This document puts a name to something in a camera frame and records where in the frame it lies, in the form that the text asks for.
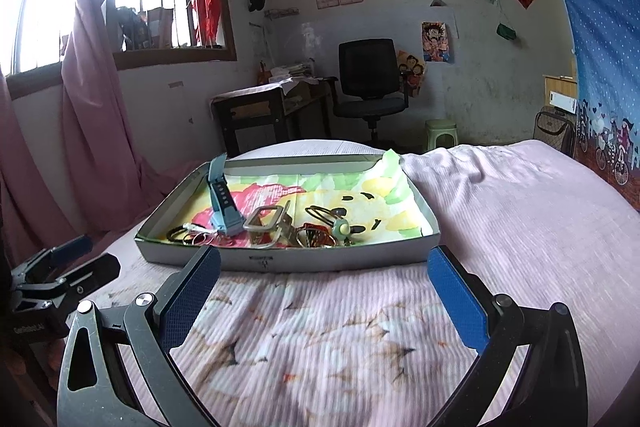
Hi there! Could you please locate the anime character poster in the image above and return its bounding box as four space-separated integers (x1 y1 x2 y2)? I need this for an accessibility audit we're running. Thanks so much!
421 21 455 64

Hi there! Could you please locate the blue printed curtain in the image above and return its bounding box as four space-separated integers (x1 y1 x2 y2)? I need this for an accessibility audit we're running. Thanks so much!
537 0 640 200

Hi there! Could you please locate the dark bag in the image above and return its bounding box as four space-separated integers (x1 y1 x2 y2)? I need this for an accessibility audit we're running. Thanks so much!
116 7 151 50

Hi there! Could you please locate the red hanging cloth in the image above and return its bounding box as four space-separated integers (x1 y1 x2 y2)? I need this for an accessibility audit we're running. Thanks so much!
192 0 222 48

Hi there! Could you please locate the silver belt buckle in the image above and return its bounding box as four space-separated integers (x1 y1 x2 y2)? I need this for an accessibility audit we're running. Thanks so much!
243 203 294 250

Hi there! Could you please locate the stack of books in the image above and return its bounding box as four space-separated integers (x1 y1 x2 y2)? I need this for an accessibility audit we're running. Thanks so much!
272 63 316 80

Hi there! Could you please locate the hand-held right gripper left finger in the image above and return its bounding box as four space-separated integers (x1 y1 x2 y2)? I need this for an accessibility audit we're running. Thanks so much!
57 246 223 427

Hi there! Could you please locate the brown paper bag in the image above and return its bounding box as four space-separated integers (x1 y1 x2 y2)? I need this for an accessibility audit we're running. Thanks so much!
147 7 175 48

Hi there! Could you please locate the painted cartoon paper lining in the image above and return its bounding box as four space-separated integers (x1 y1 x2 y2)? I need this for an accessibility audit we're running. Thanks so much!
165 149 433 248

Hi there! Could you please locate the hair ring with green charm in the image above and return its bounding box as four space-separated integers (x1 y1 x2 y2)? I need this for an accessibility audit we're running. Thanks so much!
302 205 335 228

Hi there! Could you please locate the light wooden cabinet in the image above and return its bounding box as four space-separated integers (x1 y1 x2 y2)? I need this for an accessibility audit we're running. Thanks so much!
543 74 578 115

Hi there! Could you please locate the pale desk cloth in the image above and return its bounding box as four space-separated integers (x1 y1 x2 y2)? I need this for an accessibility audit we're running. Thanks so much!
212 77 321 100

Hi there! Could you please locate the dark wooden desk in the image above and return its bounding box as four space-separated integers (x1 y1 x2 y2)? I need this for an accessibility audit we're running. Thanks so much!
210 77 341 158

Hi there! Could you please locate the green plastic stool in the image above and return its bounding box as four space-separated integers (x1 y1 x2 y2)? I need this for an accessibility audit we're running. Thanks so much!
424 119 460 154

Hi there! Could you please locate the long white box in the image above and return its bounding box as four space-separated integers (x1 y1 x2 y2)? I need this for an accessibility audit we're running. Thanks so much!
548 91 577 114

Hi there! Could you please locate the white wall paper sheet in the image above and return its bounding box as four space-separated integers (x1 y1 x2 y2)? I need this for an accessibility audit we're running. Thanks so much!
429 0 458 38

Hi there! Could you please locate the brown checkered bag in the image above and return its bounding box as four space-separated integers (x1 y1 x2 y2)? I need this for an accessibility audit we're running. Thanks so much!
532 109 577 158

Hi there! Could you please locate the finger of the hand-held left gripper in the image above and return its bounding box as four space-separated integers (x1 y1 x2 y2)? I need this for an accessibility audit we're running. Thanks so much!
14 233 94 284
49 253 122 309

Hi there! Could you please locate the blue smartwatch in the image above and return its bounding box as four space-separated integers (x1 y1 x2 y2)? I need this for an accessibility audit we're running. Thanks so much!
206 154 242 236

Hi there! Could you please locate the shallow white cardboard box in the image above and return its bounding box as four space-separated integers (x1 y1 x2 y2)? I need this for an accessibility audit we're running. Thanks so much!
135 152 442 274

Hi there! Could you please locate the cartoon family poster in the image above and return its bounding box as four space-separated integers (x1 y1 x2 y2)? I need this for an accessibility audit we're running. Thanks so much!
396 51 427 96

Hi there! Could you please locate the black office chair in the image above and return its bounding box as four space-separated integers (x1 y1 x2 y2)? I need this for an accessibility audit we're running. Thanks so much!
330 38 411 148

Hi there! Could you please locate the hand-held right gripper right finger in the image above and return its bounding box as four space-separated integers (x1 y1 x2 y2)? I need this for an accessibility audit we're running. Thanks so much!
426 245 589 427

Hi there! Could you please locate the pink curtain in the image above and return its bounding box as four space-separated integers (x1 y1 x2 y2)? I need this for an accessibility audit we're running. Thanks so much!
0 0 201 268

